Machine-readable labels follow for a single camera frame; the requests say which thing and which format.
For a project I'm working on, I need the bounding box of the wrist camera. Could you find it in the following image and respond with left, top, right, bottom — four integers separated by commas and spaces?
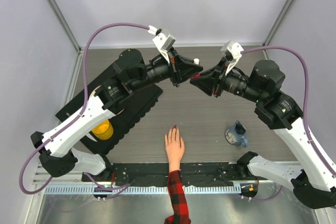
148, 25, 176, 63
221, 40, 244, 76

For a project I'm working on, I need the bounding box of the silver knife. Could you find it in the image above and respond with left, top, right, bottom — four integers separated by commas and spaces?
86, 133, 97, 142

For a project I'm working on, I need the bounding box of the white cable duct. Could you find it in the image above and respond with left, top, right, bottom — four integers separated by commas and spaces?
45, 184, 241, 195

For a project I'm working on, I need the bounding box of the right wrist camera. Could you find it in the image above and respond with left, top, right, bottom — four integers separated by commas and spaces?
221, 40, 244, 76

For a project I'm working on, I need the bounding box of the red nail polish bottle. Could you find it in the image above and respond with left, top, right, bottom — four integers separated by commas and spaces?
192, 74, 200, 79

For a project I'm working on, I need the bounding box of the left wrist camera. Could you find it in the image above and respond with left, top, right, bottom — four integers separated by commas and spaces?
148, 25, 176, 63

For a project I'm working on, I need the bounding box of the mannequin hand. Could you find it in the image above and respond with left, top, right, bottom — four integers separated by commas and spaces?
165, 125, 185, 173

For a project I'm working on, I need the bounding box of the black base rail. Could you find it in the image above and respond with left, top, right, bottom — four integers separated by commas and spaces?
82, 162, 260, 185

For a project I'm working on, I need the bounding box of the yellow cup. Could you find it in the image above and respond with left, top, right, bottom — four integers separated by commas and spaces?
92, 120, 114, 141

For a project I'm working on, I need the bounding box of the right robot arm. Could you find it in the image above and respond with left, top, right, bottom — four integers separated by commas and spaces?
190, 59, 335, 209

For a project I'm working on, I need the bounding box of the red plaid sleeve forearm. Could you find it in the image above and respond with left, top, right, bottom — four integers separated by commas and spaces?
164, 170, 191, 224

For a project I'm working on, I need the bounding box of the black scalloped placemat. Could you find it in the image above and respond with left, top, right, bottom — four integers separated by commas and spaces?
55, 63, 164, 156

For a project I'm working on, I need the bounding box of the pink and cream plate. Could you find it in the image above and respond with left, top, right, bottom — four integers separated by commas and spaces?
89, 85, 124, 116

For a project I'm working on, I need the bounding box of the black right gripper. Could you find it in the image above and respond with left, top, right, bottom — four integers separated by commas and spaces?
191, 57, 265, 104

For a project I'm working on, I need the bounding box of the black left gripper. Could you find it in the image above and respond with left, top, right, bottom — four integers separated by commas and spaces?
131, 47, 204, 92

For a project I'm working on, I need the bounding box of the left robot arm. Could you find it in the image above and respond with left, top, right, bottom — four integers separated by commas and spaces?
31, 49, 203, 182

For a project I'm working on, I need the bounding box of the blue ceramic mug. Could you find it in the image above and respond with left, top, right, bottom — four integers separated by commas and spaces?
225, 120, 249, 148

